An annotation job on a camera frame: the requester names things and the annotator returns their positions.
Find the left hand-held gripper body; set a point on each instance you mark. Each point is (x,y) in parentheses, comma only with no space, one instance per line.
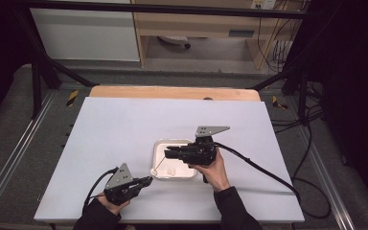
(121,187)

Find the thin wooden stick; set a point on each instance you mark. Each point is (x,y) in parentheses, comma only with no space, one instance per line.
(159,163)

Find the white wall socket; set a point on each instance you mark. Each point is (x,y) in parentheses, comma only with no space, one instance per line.
(263,4)

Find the black metal frame bar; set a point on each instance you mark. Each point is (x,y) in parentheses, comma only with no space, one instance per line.
(172,10)

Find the yellow black tape strip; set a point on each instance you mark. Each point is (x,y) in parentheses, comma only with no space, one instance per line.
(72,98)
(279,103)

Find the office chair base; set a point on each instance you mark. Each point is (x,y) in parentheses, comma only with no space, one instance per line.
(175,40)

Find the white board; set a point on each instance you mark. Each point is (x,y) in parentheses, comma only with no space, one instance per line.
(108,127)

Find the white square tray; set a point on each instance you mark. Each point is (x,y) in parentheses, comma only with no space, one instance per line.
(175,171)

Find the black metal stand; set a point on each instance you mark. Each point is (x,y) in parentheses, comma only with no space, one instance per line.
(302,92)
(36,86)

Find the small white bead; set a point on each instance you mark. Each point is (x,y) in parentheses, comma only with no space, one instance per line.
(154,172)

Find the person's left hand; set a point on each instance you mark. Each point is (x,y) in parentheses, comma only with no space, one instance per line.
(113,206)

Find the person's right hand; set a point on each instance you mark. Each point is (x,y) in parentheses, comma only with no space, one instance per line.
(215,174)

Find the wooden table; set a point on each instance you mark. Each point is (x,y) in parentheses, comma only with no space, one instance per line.
(172,92)

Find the wooden desk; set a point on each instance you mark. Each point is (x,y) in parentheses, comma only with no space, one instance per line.
(201,22)

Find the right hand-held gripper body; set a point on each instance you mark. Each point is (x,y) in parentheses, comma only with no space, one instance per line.
(202,151)

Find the aluminium floor rail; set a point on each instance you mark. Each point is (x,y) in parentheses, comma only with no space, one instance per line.
(16,150)
(327,179)

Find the white cabinet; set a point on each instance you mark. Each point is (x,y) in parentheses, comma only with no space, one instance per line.
(86,35)

